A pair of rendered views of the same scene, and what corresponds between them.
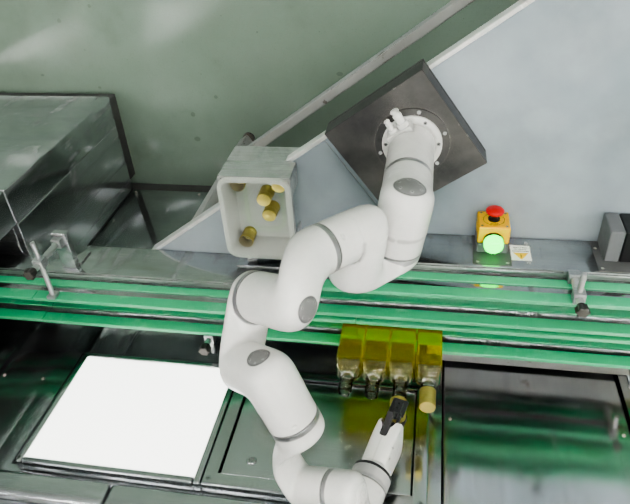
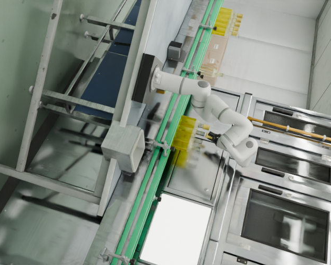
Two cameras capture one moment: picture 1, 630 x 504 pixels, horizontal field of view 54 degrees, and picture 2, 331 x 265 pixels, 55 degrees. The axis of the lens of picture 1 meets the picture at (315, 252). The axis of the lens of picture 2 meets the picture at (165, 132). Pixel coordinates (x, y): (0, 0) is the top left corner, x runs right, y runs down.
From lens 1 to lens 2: 158 cm
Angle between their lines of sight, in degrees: 58
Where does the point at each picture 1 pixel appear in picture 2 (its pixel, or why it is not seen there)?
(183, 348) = not seen: hidden behind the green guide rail
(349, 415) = (192, 156)
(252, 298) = (240, 137)
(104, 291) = (127, 237)
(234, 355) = (244, 152)
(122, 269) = (117, 227)
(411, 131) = (162, 74)
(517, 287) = not seen: hidden behind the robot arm
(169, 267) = (122, 204)
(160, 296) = (138, 210)
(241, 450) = (201, 192)
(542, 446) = not seen: hidden behind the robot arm
